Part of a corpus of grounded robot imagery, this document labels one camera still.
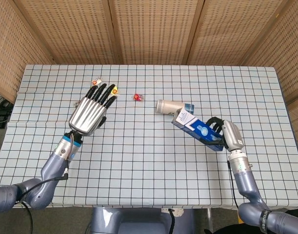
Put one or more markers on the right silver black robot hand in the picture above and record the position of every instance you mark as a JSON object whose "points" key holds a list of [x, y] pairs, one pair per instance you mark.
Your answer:
{"points": [[232, 135]]}

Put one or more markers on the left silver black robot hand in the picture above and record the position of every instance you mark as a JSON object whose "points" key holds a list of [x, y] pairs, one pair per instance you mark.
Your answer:
{"points": [[87, 114]]}

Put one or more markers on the blue white box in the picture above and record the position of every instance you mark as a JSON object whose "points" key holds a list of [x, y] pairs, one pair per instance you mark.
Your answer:
{"points": [[187, 123]]}

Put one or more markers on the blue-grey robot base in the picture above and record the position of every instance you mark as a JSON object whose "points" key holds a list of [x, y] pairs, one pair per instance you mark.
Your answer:
{"points": [[129, 221]]}

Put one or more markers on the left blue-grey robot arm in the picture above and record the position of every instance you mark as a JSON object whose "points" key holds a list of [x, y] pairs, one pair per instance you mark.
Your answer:
{"points": [[53, 165]]}

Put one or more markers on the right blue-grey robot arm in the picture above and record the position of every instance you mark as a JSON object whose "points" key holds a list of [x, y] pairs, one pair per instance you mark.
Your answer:
{"points": [[244, 180]]}

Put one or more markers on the white red wrapped candy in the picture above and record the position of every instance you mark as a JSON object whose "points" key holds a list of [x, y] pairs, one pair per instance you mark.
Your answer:
{"points": [[97, 81]]}

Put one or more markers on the yellow wrapped candy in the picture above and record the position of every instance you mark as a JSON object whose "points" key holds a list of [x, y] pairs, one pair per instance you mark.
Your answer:
{"points": [[115, 91]]}

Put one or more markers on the beige and blue cylinder can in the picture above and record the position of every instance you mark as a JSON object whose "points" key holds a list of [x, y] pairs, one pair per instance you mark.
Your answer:
{"points": [[167, 107]]}

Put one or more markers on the light blue checkered tablecloth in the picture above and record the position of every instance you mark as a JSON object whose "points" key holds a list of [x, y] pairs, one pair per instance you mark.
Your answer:
{"points": [[148, 161]]}

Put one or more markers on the grey metal table leg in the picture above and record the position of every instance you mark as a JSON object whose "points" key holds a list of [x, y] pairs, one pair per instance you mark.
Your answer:
{"points": [[208, 218]]}

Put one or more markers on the white metal mounting plate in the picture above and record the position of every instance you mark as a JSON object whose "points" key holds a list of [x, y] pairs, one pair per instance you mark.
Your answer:
{"points": [[179, 212]]}

